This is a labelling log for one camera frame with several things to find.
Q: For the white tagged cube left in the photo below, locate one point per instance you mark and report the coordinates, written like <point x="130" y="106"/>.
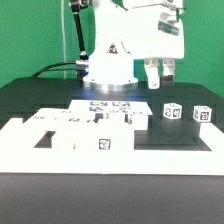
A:
<point x="172" y="111"/>

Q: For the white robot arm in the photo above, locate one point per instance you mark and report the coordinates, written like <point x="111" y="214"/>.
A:
<point x="147" y="30"/>

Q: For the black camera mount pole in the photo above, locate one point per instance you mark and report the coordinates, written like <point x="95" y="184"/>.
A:
<point x="76" y="6"/>

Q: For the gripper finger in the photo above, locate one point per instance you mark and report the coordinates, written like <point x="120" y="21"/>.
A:
<point x="152" y="71"/>
<point x="168" y="72"/>

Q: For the white U-shaped fence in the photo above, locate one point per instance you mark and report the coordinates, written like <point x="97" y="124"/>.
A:
<point x="18" y="156"/>

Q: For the white tagged cube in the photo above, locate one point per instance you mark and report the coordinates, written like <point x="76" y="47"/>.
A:
<point x="172" y="111"/>
<point x="202" y="113"/>

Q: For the white chair seat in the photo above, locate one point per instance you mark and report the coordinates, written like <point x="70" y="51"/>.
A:
<point x="109" y="134"/>

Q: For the white tagged cube right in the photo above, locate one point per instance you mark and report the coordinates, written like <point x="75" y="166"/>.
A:
<point x="202" y="113"/>

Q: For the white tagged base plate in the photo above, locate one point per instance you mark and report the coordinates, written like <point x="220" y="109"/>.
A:
<point x="98" y="106"/>

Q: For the white chair back frame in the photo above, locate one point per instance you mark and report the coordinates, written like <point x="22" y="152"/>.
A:
<point x="57" y="128"/>

